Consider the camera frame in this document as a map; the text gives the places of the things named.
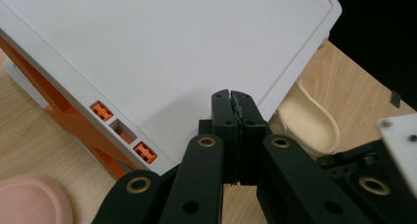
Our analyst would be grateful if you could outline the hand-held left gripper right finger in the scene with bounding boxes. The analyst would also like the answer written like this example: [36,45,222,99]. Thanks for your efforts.
[230,89,268,187]

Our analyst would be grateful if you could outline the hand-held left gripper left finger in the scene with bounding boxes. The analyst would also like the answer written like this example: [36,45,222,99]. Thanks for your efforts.
[210,88,239,186]

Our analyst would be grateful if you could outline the cream clog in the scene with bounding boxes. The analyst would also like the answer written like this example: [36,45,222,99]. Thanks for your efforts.
[276,81,341,159]

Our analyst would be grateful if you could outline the white storage box with lid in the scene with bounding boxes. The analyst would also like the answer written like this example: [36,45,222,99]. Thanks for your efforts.
[0,0,343,183]

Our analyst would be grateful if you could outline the pink slipper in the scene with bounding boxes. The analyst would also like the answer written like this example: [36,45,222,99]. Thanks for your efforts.
[0,174,74,224]

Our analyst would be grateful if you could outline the dark tape piece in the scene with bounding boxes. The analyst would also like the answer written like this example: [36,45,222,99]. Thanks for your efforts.
[389,89,403,109]

